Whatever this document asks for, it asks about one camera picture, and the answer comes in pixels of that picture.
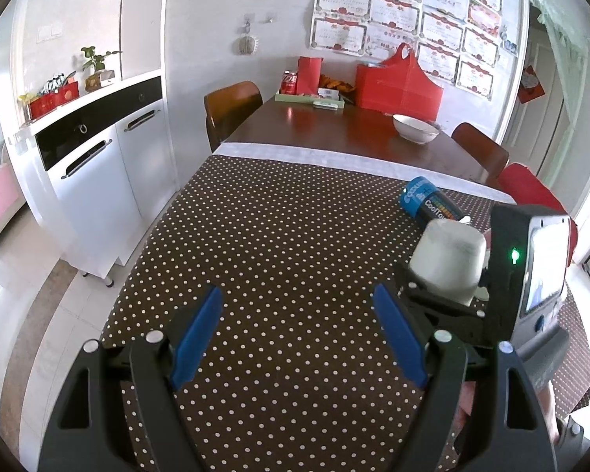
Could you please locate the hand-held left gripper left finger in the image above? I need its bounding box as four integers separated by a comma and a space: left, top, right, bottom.
38, 284, 223, 472

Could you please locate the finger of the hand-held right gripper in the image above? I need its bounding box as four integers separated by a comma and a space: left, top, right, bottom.
392, 262, 489, 351

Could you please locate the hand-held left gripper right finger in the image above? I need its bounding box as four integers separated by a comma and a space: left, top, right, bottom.
372, 282, 559, 472

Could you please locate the white cup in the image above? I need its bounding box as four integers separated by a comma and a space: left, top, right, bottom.
409, 219, 488, 306

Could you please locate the red chair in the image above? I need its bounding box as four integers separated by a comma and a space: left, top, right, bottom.
496, 162, 579, 264

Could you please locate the blue and black can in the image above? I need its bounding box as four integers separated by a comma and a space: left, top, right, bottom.
397, 176, 473, 228

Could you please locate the brown wooden chair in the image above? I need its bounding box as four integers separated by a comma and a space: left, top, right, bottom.
451, 123, 510, 186
204, 81, 264, 153

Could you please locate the brown polka-dot tablecloth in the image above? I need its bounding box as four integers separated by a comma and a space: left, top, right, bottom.
101, 142, 590, 472

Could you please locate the white door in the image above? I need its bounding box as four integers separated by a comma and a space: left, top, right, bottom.
500, 24, 567, 159

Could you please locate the white bowl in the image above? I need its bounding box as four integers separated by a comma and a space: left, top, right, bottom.
392, 114, 442, 145

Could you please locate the white sideboard cabinet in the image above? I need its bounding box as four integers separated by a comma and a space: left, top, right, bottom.
7, 69, 179, 287

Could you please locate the red door ornament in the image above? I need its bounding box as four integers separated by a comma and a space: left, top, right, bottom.
517, 63, 544, 105

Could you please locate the dark wooden dining table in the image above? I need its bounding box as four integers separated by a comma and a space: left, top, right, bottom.
220, 96, 493, 188

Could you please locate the large red gift bag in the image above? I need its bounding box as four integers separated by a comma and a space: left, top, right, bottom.
355, 42, 444, 122

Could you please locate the green sheer curtain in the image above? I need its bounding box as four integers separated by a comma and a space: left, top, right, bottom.
525, 0, 590, 188

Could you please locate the orange snack packet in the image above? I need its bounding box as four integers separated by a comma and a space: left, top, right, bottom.
319, 75, 356, 92

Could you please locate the green tray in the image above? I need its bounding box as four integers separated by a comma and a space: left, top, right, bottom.
275, 92, 346, 111

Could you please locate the small red gift bag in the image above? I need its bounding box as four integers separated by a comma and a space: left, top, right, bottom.
297, 56, 325, 96

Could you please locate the red box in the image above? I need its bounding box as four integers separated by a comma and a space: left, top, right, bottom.
28, 83, 80, 120

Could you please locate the potted green plant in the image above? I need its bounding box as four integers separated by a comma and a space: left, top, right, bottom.
81, 46, 123, 92

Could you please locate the wall of framed certificates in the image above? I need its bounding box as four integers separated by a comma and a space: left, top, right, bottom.
256, 0, 503, 104

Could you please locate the hanging woven wall ornament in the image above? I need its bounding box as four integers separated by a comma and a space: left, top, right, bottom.
235, 33, 260, 56

